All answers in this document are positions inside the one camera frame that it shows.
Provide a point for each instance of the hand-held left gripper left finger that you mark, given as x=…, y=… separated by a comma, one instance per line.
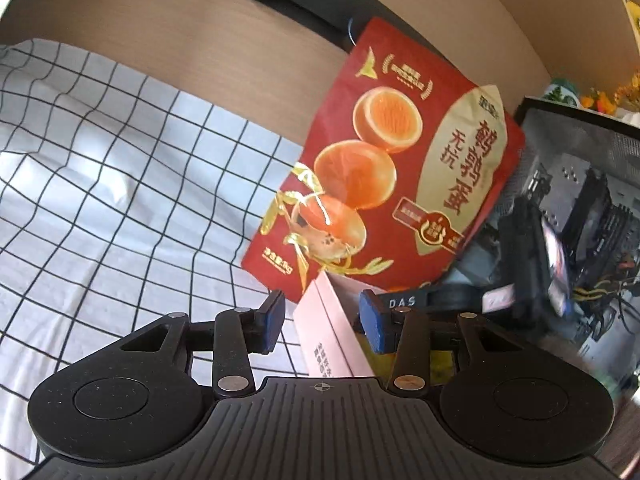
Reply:
x=274, y=322

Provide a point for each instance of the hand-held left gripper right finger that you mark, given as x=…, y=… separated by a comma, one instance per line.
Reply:
x=372, y=325

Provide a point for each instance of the pink cardboard box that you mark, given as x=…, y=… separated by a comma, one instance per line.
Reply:
x=330, y=330

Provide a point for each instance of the glass-sided computer case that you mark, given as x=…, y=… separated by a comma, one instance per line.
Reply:
x=590, y=200

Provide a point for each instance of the red snack bag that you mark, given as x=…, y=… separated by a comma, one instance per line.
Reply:
x=400, y=170

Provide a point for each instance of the green white mug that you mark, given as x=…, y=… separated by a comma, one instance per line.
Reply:
x=562, y=91

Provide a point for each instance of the yellow artificial flowers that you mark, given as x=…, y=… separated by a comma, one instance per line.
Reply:
x=615, y=95

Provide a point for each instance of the white black-grid tablecloth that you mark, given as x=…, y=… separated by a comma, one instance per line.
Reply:
x=125, y=185

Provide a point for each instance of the round black blue-ringed object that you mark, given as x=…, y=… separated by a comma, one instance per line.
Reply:
x=352, y=30

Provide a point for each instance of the black wall strip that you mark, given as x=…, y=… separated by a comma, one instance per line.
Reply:
x=310, y=10

